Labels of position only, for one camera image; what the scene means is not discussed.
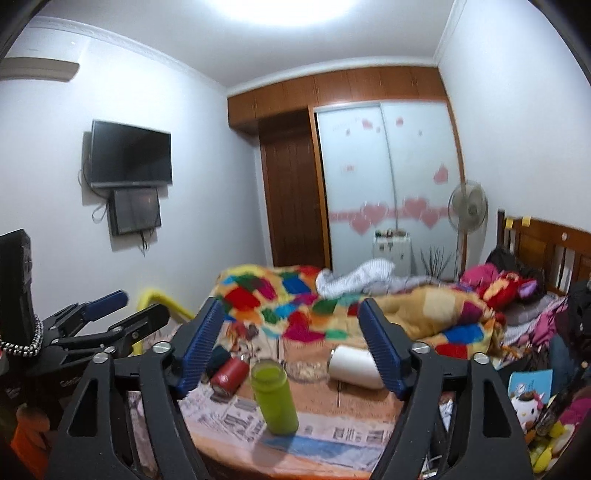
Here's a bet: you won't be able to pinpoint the spiky potted plant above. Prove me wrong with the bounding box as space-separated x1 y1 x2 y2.
420 247 456 280

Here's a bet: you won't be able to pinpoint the white cup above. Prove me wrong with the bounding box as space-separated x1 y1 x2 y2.
327 345 386 389

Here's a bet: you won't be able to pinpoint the small white cabinet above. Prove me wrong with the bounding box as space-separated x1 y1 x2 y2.
373 231 411 277

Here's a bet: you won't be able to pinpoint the black wall television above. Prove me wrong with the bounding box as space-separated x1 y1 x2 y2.
90 120 173 189

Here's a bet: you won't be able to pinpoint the braided cord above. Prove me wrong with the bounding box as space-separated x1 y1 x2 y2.
0 314 44 359

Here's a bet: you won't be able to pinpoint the ceiling light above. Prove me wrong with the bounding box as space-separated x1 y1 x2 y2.
226 0 385 29

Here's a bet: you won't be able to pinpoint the newspaper sheets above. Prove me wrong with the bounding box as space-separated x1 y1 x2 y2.
178 383 416 472

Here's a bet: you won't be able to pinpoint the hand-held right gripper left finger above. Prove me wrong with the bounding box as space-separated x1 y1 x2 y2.
41 298 225 480

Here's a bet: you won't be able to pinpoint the grey pillow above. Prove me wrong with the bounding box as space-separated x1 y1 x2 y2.
503 293 562 325

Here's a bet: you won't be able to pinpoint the orange cloth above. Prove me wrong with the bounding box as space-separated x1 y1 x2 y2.
11 406 52 464

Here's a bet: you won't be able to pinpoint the dark wooden door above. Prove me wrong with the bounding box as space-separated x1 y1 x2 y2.
259 117 327 269

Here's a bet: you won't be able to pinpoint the yellow rail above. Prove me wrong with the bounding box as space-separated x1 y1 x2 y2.
137 287 195 357

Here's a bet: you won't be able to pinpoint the blue picture book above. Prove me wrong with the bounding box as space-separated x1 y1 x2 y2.
508 368 554 405

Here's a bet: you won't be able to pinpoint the colourful patchwork blanket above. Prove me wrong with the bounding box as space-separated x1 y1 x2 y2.
210 264 509 359

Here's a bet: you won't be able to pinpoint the red can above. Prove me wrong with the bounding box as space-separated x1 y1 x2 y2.
210 357 250 400

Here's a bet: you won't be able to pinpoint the standing fan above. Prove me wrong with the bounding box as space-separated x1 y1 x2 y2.
447 180 489 278

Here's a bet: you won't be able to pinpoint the white sliding wardrobe door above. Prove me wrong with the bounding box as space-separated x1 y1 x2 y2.
316 104 399 274
381 100 463 278

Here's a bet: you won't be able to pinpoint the red and pink clothes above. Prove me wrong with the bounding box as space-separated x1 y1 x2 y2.
462 263 548 311

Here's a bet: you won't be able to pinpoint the white cat plush toy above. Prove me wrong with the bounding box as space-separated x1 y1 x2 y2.
510 392 550 433

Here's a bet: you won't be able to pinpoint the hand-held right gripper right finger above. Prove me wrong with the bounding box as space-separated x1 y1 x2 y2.
358 298 532 480

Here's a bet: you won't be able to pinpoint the wall air conditioner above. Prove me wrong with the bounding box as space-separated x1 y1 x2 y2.
0 56 79 83

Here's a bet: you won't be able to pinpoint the wooden overhead cabinet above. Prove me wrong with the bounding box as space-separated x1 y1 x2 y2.
227 66 450 136

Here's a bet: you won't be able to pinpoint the black bag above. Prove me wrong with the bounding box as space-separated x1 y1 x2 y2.
487 247 546 288

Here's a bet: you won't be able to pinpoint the yellow plush toy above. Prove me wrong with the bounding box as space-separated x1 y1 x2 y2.
529 422 578 472

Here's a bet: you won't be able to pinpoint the white striped cloth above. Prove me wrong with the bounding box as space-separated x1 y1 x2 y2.
315 258 399 299

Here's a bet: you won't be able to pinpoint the dark green cup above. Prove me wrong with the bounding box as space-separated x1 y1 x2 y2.
208 346 232 378

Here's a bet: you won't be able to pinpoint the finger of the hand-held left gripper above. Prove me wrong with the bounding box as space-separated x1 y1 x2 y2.
52 304 171 360
41 290 129 337

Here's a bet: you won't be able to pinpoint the glass ashtray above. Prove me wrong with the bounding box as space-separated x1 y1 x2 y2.
281 360 328 383

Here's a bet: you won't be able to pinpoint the small black wall monitor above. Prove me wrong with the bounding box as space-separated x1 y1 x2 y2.
109 187 162 236

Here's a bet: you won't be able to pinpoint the wooden bed headboard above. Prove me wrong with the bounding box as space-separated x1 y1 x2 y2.
498 209 591 297

